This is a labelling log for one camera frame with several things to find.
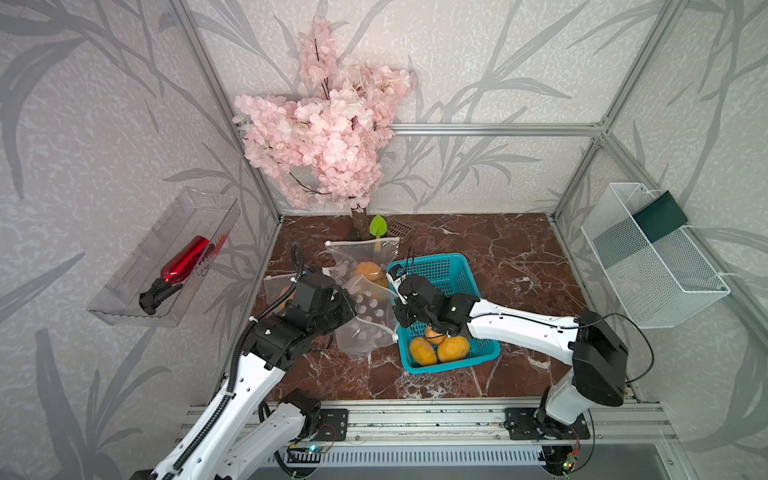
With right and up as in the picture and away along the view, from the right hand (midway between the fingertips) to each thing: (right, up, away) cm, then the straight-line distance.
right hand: (395, 298), depth 81 cm
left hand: (-8, +1, -10) cm, 13 cm away
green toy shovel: (-8, +21, +35) cm, 42 cm away
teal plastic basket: (+18, +5, +18) cm, 26 cm away
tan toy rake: (+1, +19, +33) cm, 38 cm away
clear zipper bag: (-6, -9, +1) cm, 11 cm away
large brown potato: (+16, -14, 0) cm, 21 cm away
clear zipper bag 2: (-10, +10, +24) cm, 28 cm away
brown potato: (-8, +7, +11) cm, 16 cm away
